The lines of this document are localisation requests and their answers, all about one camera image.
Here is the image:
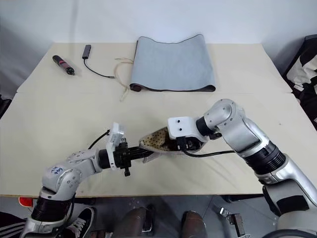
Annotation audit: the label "dark brown rounded shape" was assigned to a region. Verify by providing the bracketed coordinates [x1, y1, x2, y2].
[122, 206, 156, 238]
[181, 210, 208, 238]

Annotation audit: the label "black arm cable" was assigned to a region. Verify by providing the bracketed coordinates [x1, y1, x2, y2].
[183, 148, 235, 159]
[87, 128, 111, 150]

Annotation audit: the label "red object under table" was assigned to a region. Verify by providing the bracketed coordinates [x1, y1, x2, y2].
[19, 196, 34, 208]

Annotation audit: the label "black and red electric screwdriver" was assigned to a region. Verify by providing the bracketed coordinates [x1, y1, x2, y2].
[52, 55, 78, 76]

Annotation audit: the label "grey folded mat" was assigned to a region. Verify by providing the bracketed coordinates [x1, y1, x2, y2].
[129, 34, 217, 93]

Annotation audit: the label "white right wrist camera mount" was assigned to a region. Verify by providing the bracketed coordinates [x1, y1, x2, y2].
[167, 116, 207, 144]

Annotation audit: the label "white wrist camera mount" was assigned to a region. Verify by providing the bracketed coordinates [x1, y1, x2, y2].
[106, 121, 127, 172]
[167, 116, 207, 144]

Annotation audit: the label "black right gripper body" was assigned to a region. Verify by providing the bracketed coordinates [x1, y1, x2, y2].
[175, 135, 203, 153]

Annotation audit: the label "black trouser leg white stripes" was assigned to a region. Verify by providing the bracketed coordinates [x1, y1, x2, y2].
[0, 211, 28, 238]

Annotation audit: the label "black sneaker with white laces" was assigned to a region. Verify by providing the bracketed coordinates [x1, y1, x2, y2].
[60, 206, 96, 238]

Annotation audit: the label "grey usb hub with cable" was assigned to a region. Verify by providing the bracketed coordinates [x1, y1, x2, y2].
[82, 44, 116, 80]

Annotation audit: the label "grey plaid pouch dotted lining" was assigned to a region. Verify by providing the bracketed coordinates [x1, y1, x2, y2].
[138, 125, 207, 165]

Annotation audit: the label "beige cord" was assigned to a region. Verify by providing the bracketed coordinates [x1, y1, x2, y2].
[114, 57, 135, 103]

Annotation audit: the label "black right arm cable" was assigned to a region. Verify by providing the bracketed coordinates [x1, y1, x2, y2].
[183, 148, 235, 159]

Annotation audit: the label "metal clamp under table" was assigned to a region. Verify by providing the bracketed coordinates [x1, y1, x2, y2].
[218, 206, 245, 237]

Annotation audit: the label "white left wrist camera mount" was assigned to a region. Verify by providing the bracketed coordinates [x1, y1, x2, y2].
[106, 121, 127, 172]

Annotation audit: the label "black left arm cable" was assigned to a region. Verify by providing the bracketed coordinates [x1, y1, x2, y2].
[87, 128, 111, 150]

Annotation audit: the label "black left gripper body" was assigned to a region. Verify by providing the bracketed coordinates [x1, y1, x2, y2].
[113, 141, 132, 177]

